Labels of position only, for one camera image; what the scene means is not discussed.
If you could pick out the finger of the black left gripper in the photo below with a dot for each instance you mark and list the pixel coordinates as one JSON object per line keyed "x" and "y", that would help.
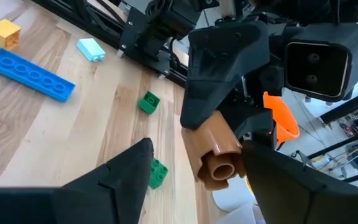
{"x": 216, "y": 68}
{"x": 256, "y": 124}

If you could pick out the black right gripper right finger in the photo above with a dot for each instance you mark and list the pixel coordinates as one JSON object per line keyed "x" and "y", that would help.
{"x": 306, "y": 205}

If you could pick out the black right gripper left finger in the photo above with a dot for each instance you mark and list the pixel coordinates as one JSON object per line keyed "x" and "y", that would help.
{"x": 104, "y": 199}

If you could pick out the brown cylinder toy block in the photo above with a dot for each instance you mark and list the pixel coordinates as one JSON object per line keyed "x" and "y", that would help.
{"x": 213, "y": 149}

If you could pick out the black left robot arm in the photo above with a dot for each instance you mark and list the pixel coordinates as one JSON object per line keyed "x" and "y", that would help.
{"x": 166, "y": 18}

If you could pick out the orange pumpkin face bucket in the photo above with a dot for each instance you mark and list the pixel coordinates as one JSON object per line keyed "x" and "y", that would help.
{"x": 283, "y": 121}

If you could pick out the green toy brick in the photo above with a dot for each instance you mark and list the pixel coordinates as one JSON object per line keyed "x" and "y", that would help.
{"x": 158, "y": 174}
{"x": 149, "y": 102}

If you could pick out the opaque white plastic bin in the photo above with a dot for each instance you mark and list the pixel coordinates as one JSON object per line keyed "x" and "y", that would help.
{"x": 232, "y": 196}

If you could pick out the mint blue toy brick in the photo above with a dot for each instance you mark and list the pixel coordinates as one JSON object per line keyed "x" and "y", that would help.
{"x": 90, "y": 49}

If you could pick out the blue flat studded plate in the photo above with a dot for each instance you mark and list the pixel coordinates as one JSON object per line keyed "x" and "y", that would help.
{"x": 30, "y": 74}

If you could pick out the small yellow toy brick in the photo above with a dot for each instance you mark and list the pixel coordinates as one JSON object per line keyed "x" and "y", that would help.
{"x": 2, "y": 34}

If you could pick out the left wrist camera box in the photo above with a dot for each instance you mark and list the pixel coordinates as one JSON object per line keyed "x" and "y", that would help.
{"x": 319, "y": 62}

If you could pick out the black aluminium rig frame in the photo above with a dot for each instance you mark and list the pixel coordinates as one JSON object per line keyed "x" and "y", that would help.
{"x": 82, "y": 12}

